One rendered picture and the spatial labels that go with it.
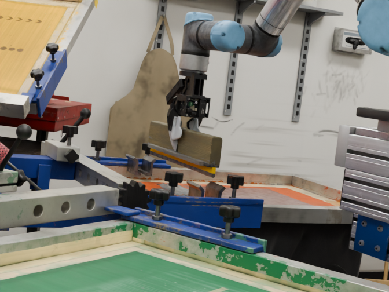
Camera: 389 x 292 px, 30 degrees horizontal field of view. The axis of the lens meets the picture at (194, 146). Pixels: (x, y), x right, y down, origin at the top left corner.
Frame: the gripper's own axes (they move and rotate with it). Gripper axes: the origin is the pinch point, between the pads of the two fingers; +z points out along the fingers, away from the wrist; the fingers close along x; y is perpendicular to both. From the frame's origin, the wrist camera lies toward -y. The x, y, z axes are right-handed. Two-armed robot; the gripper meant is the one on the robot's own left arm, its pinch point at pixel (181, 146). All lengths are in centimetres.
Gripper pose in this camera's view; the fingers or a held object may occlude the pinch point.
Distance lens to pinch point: 195.0
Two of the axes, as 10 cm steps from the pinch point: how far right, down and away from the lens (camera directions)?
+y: 4.2, 1.3, -9.0
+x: 9.0, 0.6, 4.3
